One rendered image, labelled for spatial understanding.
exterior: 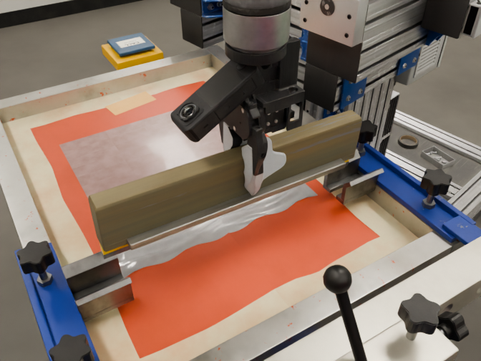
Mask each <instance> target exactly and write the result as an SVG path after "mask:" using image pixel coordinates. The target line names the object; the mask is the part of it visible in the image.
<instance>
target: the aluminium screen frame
mask: <svg viewBox="0 0 481 361"><path fill-rule="evenodd" d="M229 61H230V59H229V58H228V57H227V56H226V54H225V50H223V49H222V48H220V47H219V46H218V45H215V46H212V47H208V48H205V49H199V50H196V51H193V52H188V53H184V54H179V55H176V56H173V57H168V58H164V59H159V60H156V61H153V62H148V63H145V64H140V65H137V66H134V67H128V68H125V69H120V70H117V71H114V72H108V73H105V74H100V75H97V76H93V77H88V78H85V79H82V80H77V81H74V82H69V83H66V84H63V85H57V86H54V87H49V88H46V89H43V90H37V91H34V92H29V93H26V94H22V95H17V96H14V97H10V98H6V99H3V100H0V184H1V187H2V190H3V192H4V195H5V198H6V202H7V204H8V207H9V210H10V213H11V216H12V218H13V221H14V225H15V227H16V231H17V233H18V235H19V239H20V242H21V245H22V248H24V247H25V246H26V245H27V243H28V242H30V241H35V242H37V243H39V242H42V241H48V243H50V240H49V237H48V236H47V233H46V230H45V228H44V225H43V223H42V220H41V218H40V216H39V213H38V211H37V208H36V206H35V204H34V201H33V198H32V196H31V194H30V192H29V189H28V186H27V184H26V181H25V180H24V177H23V174H22V172H21V169H20V167H19V164H18V162H17V160H16V157H15V154H14V151H13V150H12V147H11V145H10V142H9V139H8V138H7V135H6V132H5V130H4V127H3V125H2V123H5V122H10V121H13V120H18V119H21V118H24V117H28V116H32V115H36V114H39V113H42V112H47V111H50V110H55V109H57V108H61V107H65V106H68V105H73V104H76V103H79V102H84V101H87V100H91V99H94V98H98V97H102V96H105V95H110V94H113V93H116V92H121V91H124V90H128V89H132V88H134V87H139V86H142V85H147V84H150V83H153V82H157V81H160V80H166V79H168V78H171V77H176V76H179V75H182V74H187V73H190V72H194V71H198V70H200V69H205V68H209V67H213V68H214V69H216V70H217V71H218V70H220V69H221V68H222V67H223V66H224V65H225V64H227V63H228V62H229ZM366 195H368V197H370V198H371V199H372V200H373V201H374V202H376V203H377V204H378V205H380V206H381V207H382V208H383V209H384V210H385V211H386V212H388V213H389V214H390V215H391V216H393V217H394V218H395V219H396V220H398V222H400V223H401V224H402V225H403V226H405V227H406V228H407V229H409V230H410V231H411V232H412V233H413V234H414V235H415V236H417V237H418V239H417V240H415V241H413V242H411V243H409V244H407V245H406V246H403V247H402V248H400V249H397V250H396V251H394V252H392V253H390V254H388V255H386V256H385V257H383V258H381V259H379V260H377V261H375V262H374V263H372V264H370V265H368V266H365V267H364V268H363V269H360V270H358V271H356V272H354V273H353V274H352V275H351V277H352V283H351V286H350V288H349V290H347V292H348V294H349V298H350V301H351V305H352V309H355V308H356V307H358V306H360V305H361V304H363V303H365V302H367V301H369V300H370V299H372V298H374V297H375V296H377V295H379V294H381V293H382V292H385V291H386V290H388V289H390V288H391V287H393V286H395V285H396V284H398V283H400V282H401V281H404V280H405V279H407V278H409V277H410V276H412V275H414V274H416V273H417V272H419V271H421V270H423V269H425V268H427V267H428V266H430V265H432V264H433V263H435V262H437V261H439V260H440V259H442V258H444V257H446V256H447V255H449V254H451V253H452V252H454V251H456V250H458V249H460V248H462V247H463V246H465V245H464V244H463V243H462V242H461V241H459V240H456V241H454V242H452V243H450V242H449V241H448V240H446V239H445V238H444V237H442V236H441V235H440V234H438V233H437V232H436V231H435V230H434V229H432V228H431V227H430V226H428V225H427V224H426V223H425V222H424V221H422V220H421V219H420V218H418V217H417V216H415V215H414V214H413V213H412V212H411V211H410V210H408V209H407V208H406V207H404V206H403V205H402V204H401V203H400V202H399V201H397V200H396V199H395V198H393V197H392V196H390V195H389V194H388V193H387V192H386V191H384V190H383V189H382V188H380V187H379V186H378V185H376V189H375V191H372V192H371V193H368V194H366ZM340 316H341V312H340V309H339V305H338V302H337V299H336V295H335V294H334V293H332V292H330V291H329V290H328V289H327V288H325V289H322V290H321V291H319V292H317V293H315V294H313V295H311V296H309V297H308V298H306V299H304V300H302V301H300V302H298V303H296V304H295V305H293V306H291V307H289V308H287V309H285V310H283V311H282V312H279V313H278V314H275V315H274V316H272V317H270V318H268V319H266V320H264V321H262V322H261V323H259V324H257V325H255V326H253V327H251V328H250V329H247V330H246V331H244V332H241V333H240V334H238V335H236V336H235V337H232V338H230V339H229V340H227V341H225V342H223V343H221V344H219V345H218V346H216V347H214V348H212V349H210V350H208V351H207V352H204V353H203V354H201V355H198V356H197V357H195V358H193V359H191V360H189V361H264V360H265V359H267V358H269V357H270V356H272V355H274V354H276V353H277V352H279V351H281V350H283V349H284V348H286V347H288V346H289V345H292V344H293V343H294V342H297V341H299V340H300V339H302V338H304V337H305V336H307V335H309V334H311V333H312V332H314V331H316V330H318V329H319V328H321V327H323V326H324V325H326V324H328V323H330V322H332V321H334V320H335V319H337V318H339V317H340Z"/></svg>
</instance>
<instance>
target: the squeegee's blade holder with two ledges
mask: <svg viewBox="0 0 481 361"><path fill-rule="evenodd" d="M345 165H346V162H345V161H343V160H342V159H341V158H340V159H338V160H335V161H332V162H330V163H327V164H324V165H321V166H319V167H317V168H313V169H311V170H308V171H306V172H303V173H300V174H298V175H295V176H292V177H290V178H287V179H285V180H281V181H279V182H277V183H274V184H271V185H269V186H266V187H263V188H260V189H259V191H258V192H257V194H255V195H254V196H252V195H251V194H250V193H247V194H245V195H242V196H239V197H237V198H234V199H231V200H229V201H226V202H223V203H220V204H218V205H216V206H212V207H210V208H207V209H205V210H202V211H199V212H197V213H194V214H191V215H189V216H186V217H184V218H180V219H178V220H176V221H173V222H170V223H167V224H165V225H162V226H159V227H157V228H154V229H151V230H149V231H146V232H144V233H141V234H138V235H136V236H133V237H130V238H128V239H127V244H128V246H129V248H130V249H131V250H134V249H137V248H140V247H142V246H145V245H147V244H151V243H152V242H155V241H158V240H160V239H163V238H165V237H168V236H171V235H173V234H176V233H178V232H181V231H184V230H185V229H188V228H191V227H194V226H197V225H199V224H201V223H204V222H206V221H209V220H212V219H214V218H217V217H219V216H222V215H225V214H227V213H230V212H232V211H235V210H238V209H239V208H242V207H245V206H248V205H251V204H252V203H255V202H258V201H261V200H263V199H265V198H268V197H271V196H274V195H276V194H278V193H281V192H284V191H287V190H289V189H291V188H294V187H296V186H299V185H302V184H304V183H308V182H309V181H312V180H315V179H317V178H320V177H322V176H325V175H328V174H330V173H333V172H335V171H338V170H341V169H342V168H345Z"/></svg>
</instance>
